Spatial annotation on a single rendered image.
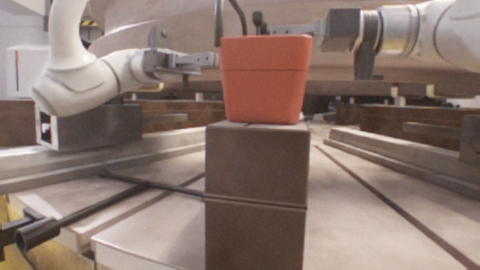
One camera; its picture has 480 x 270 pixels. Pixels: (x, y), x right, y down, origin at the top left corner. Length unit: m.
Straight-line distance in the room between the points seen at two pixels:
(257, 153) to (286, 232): 0.11
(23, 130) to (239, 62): 2.34
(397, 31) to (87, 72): 0.61
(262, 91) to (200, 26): 0.89
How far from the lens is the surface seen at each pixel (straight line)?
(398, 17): 0.50
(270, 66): 0.35
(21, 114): 2.57
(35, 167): 1.44
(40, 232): 0.91
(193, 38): 1.22
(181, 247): 0.76
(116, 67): 0.67
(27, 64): 4.53
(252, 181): 0.33
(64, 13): 0.62
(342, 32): 0.45
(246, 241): 0.37
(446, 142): 2.55
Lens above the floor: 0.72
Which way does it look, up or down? 5 degrees down
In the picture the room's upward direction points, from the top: 1 degrees clockwise
